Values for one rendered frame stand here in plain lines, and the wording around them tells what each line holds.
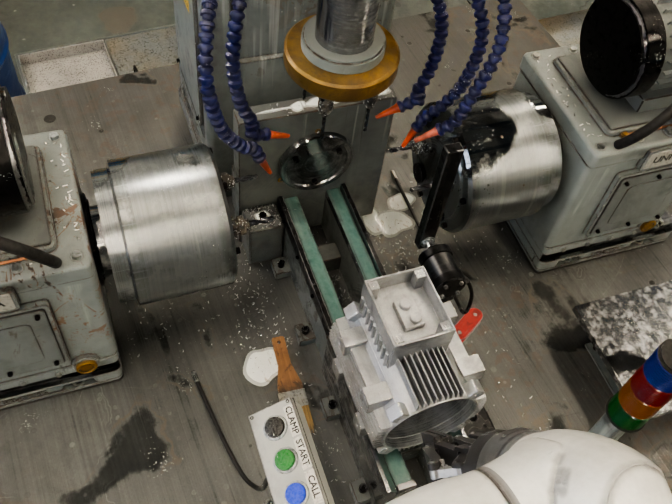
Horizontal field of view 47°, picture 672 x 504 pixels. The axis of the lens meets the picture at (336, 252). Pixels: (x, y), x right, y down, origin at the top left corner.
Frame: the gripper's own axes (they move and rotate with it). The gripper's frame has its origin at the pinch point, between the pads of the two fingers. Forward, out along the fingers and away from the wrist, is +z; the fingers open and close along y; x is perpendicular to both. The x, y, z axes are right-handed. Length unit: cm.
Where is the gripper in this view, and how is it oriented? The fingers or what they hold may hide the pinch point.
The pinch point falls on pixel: (438, 445)
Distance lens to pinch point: 101.8
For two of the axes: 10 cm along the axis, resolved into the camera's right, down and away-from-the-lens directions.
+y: -9.4, 1.9, -2.7
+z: -2.5, 1.2, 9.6
